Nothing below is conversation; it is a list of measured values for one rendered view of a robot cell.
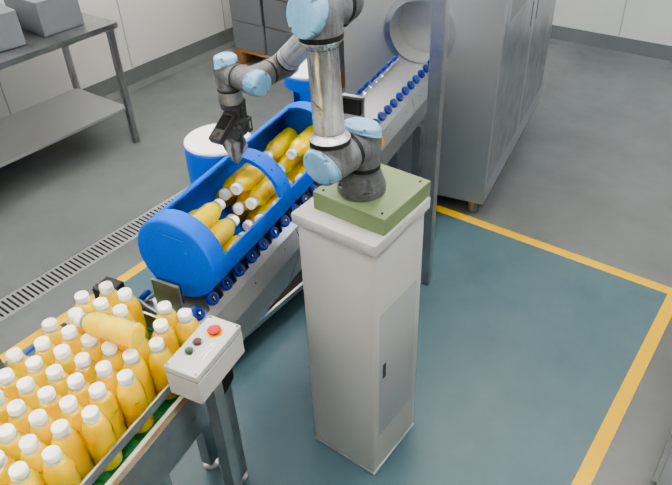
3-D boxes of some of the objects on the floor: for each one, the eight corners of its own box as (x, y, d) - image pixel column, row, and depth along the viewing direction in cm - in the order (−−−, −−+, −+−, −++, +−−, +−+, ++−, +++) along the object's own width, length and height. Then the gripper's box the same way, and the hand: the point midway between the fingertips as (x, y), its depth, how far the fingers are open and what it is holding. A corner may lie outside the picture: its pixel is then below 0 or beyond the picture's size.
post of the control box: (258, 560, 233) (219, 368, 174) (252, 570, 230) (211, 379, 171) (249, 555, 234) (207, 363, 175) (243, 565, 232) (198, 374, 172)
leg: (250, 474, 261) (230, 366, 224) (242, 486, 257) (220, 378, 220) (238, 469, 263) (215, 361, 226) (230, 480, 259) (206, 373, 222)
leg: (221, 461, 266) (196, 354, 229) (213, 473, 262) (186, 365, 225) (209, 456, 268) (183, 349, 231) (201, 467, 264) (172, 360, 227)
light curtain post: (431, 279, 353) (454, -57, 253) (428, 285, 349) (449, -54, 248) (421, 276, 356) (439, -59, 255) (417, 282, 351) (434, -55, 251)
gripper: (251, 98, 206) (258, 157, 219) (228, 93, 210) (236, 152, 222) (237, 109, 200) (245, 169, 213) (212, 104, 204) (222, 163, 216)
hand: (235, 161), depth 215 cm, fingers closed
